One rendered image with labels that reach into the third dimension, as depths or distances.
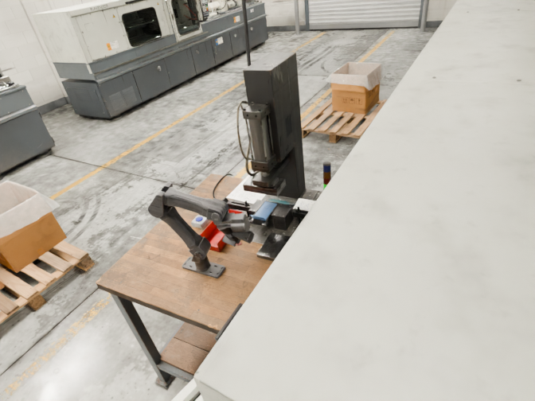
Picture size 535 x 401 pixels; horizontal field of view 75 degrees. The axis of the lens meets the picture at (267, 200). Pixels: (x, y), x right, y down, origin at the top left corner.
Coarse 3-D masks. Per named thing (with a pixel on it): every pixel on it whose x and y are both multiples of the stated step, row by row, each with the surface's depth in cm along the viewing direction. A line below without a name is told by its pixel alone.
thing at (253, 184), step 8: (288, 160) 177; (272, 168) 171; (280, 168) 169; (256, 176) 165; (264, 176) 163; (272, 176) 163; (248, 184) 168; (256, 184) 162; (264, 184) 160; (272, 184) 162; (280, 184) 164; (256, 192) 167; (264, 192) 165; (272, 192) 162
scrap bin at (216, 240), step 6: (228, 210) 184; (234, 210) 183; (210, 228) 177; (216, 228) 181; (204, 234) 172; (210, 234) 178; (216, 234) 177; (222, 234) 177; (210, 240) 174; (216, 240) 173; (216, 246) 170; (222, 246) 168
